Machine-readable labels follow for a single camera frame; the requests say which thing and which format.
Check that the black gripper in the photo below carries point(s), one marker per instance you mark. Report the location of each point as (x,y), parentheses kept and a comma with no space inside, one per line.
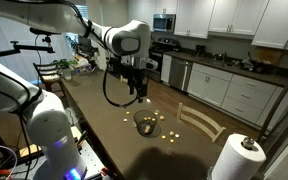
(136,78)

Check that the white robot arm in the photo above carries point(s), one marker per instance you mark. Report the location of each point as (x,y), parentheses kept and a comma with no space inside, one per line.
(47,122)

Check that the black mesh basket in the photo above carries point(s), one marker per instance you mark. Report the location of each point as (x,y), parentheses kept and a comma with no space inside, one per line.
(146,117)

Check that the yellow candy in basket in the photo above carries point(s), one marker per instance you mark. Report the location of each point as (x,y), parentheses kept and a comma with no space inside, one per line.
(147,128)

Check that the stainless steel dishwasher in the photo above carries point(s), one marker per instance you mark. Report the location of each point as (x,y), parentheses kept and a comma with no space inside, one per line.
(180,73)

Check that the black stove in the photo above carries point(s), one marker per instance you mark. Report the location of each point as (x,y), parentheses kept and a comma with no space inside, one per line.
(157,53)

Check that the stainless steel microwave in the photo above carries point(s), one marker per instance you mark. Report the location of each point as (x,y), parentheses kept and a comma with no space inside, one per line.
(164,22)

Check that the light wooden chair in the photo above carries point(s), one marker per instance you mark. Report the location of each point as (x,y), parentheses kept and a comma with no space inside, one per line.
(200,121)

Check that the dark wooden chair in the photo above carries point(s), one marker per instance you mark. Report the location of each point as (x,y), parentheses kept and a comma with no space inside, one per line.
(49,75)

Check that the white paper towel roll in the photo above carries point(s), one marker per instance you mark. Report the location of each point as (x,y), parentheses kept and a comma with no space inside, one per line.
(237,162)

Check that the black camera on stand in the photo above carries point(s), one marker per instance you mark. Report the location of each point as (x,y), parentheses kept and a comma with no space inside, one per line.
(18,48)

